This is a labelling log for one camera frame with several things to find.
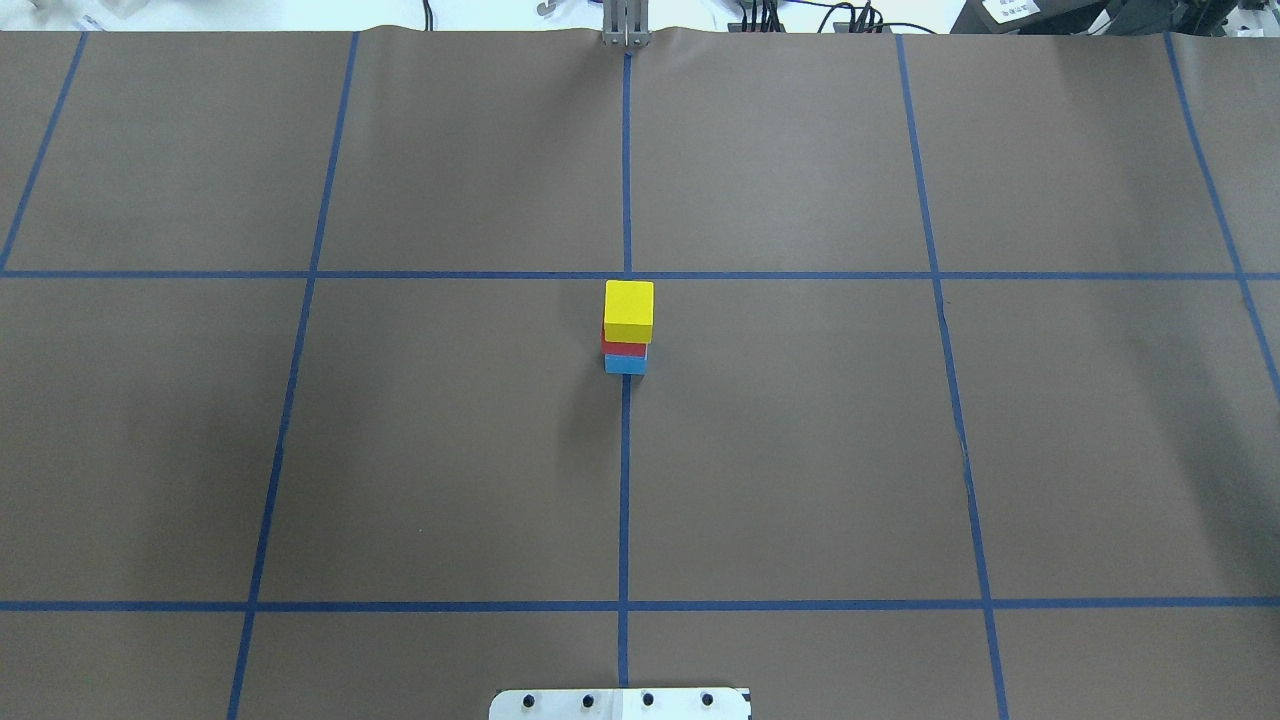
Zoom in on black cables at table edge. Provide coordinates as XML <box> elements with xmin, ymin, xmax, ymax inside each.
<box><xmin>727</xmin><ymin>0</ymin><xmax>966</xmax><ymax>36</ymax></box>

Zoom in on yellow block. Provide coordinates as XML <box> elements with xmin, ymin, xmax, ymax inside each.
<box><xmin>602</xmin><ymin>279</ymin><xmax>655</xmax><ymax>345</ymax></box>

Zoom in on grey metal clamp post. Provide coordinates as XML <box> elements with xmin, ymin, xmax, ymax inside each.
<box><xmin>600</xmin><ymin>0</ymin><xmax>652</xmax><ymax>50</ymax></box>

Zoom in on red block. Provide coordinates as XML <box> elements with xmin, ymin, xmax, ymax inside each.
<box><xmin>600</xmin><ymin>325</ymin><xmax>649</xmax><ymax>357</ymax></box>

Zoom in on blue block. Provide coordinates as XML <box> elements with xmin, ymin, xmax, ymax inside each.
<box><xmin>603</xmin><ymin>354</ymin><xmax>649</xmax><ymax>375</ymax></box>

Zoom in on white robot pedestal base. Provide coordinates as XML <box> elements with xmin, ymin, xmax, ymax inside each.
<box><xmin>488</xmin><ymin>687</ymin><xmax>753</xmax><ymax>719</ymax></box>

